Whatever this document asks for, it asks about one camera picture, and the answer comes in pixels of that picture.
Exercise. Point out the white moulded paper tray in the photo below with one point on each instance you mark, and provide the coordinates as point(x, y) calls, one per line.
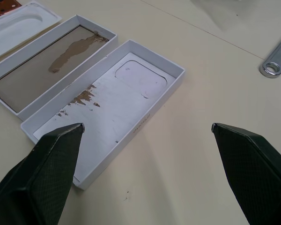
point(16, 28)

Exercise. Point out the copper-coloured object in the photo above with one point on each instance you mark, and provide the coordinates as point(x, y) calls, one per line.
point(2, 7)

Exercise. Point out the white phone box lid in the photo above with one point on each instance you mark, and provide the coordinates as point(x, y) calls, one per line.
point(121, 110)

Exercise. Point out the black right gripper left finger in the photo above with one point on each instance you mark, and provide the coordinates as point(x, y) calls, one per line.
point(35, 178)

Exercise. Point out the white phone box base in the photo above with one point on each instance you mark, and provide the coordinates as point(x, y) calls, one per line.
point(49, 68)

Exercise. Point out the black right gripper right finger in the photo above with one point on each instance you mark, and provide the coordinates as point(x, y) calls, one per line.
point(253, 173)

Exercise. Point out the chrome metal wrench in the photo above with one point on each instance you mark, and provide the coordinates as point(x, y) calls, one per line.
point(279, 58)

